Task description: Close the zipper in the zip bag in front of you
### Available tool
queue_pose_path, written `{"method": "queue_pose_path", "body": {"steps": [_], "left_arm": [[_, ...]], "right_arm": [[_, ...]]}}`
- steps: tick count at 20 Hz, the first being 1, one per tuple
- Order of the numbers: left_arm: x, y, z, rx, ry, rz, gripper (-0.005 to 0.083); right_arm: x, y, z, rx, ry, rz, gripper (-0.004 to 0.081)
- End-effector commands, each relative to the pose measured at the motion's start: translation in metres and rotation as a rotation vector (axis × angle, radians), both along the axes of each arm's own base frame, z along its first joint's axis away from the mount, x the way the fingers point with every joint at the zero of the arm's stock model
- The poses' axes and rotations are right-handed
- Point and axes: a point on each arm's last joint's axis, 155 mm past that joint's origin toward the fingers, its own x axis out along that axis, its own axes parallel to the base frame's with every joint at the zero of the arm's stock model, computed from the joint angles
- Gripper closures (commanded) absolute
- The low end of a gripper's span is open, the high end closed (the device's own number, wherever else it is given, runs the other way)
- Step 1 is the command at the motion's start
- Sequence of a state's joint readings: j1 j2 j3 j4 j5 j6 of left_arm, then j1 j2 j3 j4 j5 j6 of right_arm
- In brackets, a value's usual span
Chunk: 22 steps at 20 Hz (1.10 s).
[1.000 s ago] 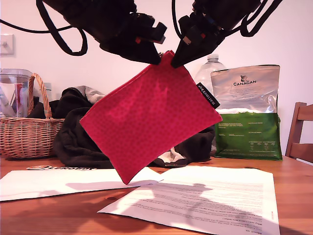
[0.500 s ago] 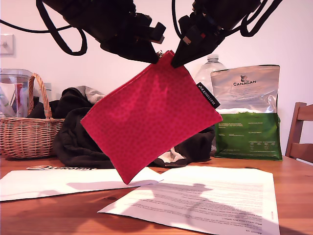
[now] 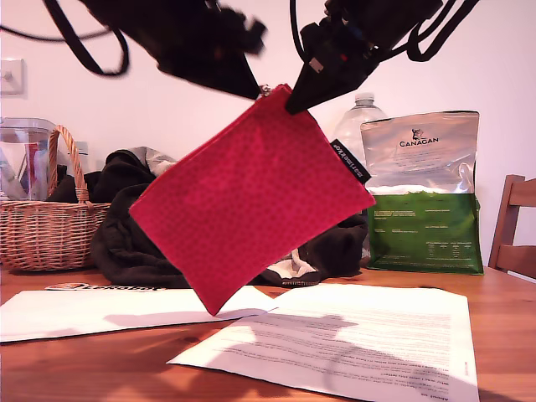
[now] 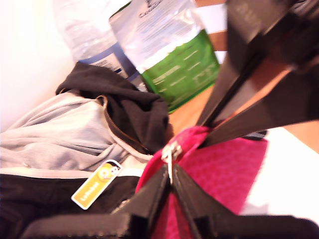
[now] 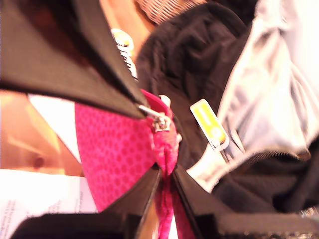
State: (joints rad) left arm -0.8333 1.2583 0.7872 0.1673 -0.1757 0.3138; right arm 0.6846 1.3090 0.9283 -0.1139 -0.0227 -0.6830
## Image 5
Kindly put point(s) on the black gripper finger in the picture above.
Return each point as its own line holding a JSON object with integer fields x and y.
{"x": 49, "y": 74}
{"x": 207, "y": 219}
{"x": 129, "y": 219}
{"x": 104, "y": 37}

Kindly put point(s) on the pink fabric zip pouch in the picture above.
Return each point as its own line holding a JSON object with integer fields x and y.
{"x": 112, "y": 149}

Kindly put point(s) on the black white LeRobot sticker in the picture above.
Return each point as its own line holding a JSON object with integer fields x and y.
{"x": 124, "y": 49}

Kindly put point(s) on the blank white paper sheet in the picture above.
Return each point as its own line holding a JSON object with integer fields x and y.
{"x": 57, "y": 117}

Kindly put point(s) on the black and grey jacket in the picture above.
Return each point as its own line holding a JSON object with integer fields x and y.
{"x": 189, "y": 62}

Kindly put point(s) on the printed white paper sheet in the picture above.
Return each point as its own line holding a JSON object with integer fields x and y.
{"x": 37, "y": 189}

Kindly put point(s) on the orange LeRobot sticker card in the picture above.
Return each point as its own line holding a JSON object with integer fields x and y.
{"x": 207, "y": 122}

